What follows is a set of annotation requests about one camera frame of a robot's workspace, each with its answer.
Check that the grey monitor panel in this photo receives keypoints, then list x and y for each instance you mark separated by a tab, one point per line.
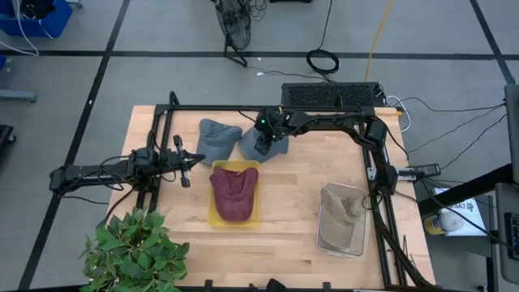
513	130

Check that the clear plastic bin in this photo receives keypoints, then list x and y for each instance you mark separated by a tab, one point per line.
342	251

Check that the black aluminium table frame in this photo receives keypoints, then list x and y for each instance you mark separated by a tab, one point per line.
211	108

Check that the yellow and white bottle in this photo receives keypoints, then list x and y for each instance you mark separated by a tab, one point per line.
446	222

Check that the maroon baseball cap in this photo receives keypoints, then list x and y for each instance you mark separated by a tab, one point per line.
234	198

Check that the black desk beam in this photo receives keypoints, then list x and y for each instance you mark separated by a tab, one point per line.
466	190

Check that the black floor fan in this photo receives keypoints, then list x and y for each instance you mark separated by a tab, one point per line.
235	20

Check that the grey baseball cap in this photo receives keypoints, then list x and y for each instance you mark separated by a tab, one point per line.
280	148
217	140

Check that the black computer case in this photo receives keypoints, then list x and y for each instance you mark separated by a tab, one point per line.
324	95

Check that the blue plastic bin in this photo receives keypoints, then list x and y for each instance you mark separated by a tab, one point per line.
57	20

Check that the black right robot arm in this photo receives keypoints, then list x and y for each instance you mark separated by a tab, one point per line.
324	121

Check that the grey metal floor base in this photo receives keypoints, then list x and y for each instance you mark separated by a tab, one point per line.
18	96

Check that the green leafy plant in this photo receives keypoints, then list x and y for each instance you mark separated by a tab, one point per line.
129	251

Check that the beige baseball cap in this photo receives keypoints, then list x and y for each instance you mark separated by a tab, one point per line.
340	211

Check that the black power adapter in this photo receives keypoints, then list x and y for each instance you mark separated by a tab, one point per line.
427	169

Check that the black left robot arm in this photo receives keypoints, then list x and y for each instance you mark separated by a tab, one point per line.
89	174

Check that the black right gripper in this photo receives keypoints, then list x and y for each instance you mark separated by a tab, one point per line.
267	130

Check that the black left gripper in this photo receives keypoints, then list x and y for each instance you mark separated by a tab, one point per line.
174	159

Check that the yellow translucent plastic bin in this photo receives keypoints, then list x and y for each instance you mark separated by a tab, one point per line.
233	163

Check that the white printed paper sheet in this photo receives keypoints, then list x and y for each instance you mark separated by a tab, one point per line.
474	227

